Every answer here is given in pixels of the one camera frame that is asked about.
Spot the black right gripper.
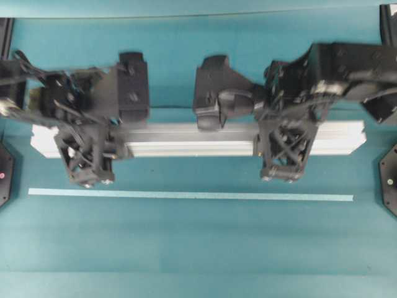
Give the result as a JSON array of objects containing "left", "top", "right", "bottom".
[{"left": 193, "top": 55, "right": 264, "bottom": 131}]

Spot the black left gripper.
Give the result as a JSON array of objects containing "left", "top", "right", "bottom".
[{"left": 92, "top": 52, "right": 151, "bottom": 128}]

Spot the silver aluminium extrusion rail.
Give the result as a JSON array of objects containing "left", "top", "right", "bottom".
[{"left": 30, "top": 121, "right": 367, "bottom": 158}]

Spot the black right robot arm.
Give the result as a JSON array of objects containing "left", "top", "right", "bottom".
[{"left": 193, "top": 43, "right": 396, "bottom": 181}]

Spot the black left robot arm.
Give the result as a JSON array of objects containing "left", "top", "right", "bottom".
[{"left": 1, "top": 50, "right": 150, "bottom": 188}]

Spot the teal backdrop sheet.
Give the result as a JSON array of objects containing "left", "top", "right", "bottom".
[{"left": 1, "top": 0, "right": 381, "bottom": 19}]

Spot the light blue tape strip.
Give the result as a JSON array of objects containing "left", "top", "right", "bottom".
[{"left": 28, "top": 188, "right": 354, "bottom": 202}]

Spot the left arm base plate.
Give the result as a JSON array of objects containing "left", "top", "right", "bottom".
[{"left": 0, "top": 143, "right": 14, "bottom": 207}]

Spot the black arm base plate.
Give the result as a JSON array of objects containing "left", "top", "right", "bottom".
[{"left": 379, "top": 145, "right": 397, "bottom": 217}]

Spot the black aluminium frame rail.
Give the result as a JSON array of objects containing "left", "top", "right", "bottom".
[{"left": 380, "top": 3, "right": 396, "bottom": 47}]

